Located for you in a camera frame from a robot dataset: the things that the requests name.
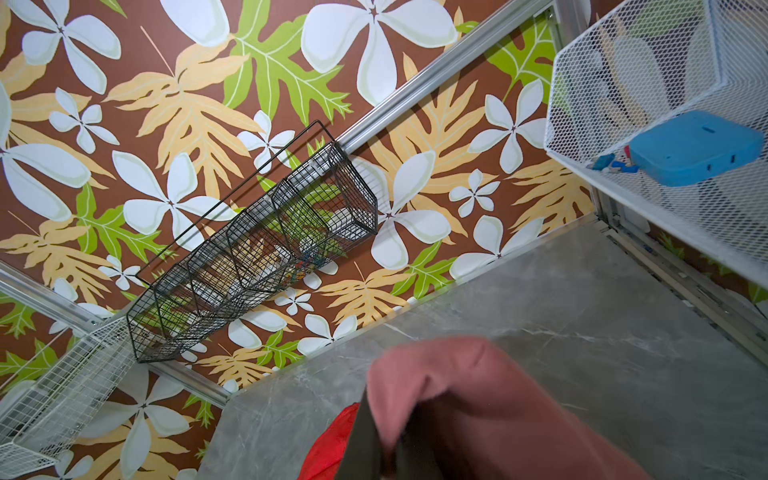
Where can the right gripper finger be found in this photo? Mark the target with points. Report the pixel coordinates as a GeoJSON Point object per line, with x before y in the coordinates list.
{"type": "Point", "coordinates": [362, 459]}

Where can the dusty pink shirt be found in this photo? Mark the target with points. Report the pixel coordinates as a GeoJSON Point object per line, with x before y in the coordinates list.
{"type": "Point", "coordinates": [483, 416]}

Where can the red cloth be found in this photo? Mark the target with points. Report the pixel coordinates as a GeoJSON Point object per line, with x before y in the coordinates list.
{"type": "Point", "coordinates": [326, 454]}

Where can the blue plastic box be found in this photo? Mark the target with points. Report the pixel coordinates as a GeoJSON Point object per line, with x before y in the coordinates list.
{"type": "Point", "coordinates": [694, 147]}

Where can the black wire basket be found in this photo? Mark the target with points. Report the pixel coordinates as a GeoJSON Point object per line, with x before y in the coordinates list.
{"type": "Point", "coordinates": [216, 270]}

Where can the white wire basket left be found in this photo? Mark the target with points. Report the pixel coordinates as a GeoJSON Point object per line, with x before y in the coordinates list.
{"type": "Point", "coordinates": [40, 419]}

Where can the white wire basket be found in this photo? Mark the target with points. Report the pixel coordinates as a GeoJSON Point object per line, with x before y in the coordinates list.
{"type": "Point", "coordinates": [644, 64]}
{"type": "Point", "coordinates": [40, 419]}

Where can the white wire basket right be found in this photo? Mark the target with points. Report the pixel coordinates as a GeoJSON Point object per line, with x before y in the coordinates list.
{"type": "Point", "coordinates": [644, 64]}

